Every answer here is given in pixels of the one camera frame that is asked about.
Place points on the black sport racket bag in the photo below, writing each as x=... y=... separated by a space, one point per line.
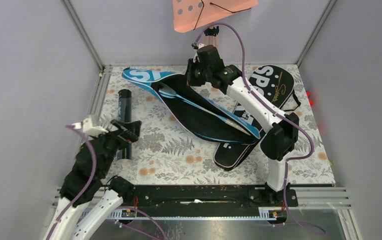
x=277 y=86

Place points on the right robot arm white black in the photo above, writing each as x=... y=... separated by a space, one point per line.
x=281 y=129

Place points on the pink music stand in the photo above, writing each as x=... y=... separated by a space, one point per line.
x=188 y=15

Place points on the black shuttlecock tube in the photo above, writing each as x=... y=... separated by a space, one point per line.
x=124 y=116

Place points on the blue racket bag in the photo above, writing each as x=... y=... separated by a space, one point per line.
x=196 y=121

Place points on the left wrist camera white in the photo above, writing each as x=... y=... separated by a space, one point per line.
x=90 y=126

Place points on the blue racket white grip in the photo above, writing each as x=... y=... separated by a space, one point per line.
x=168 y=92

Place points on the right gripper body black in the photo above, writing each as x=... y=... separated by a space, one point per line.
x=197 y=75

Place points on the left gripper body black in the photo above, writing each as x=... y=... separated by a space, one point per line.
x=124 y=139

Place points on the floral table mat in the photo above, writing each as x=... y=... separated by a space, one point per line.
x=167 y=154

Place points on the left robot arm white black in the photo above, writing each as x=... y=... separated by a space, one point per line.
x=92 y=163

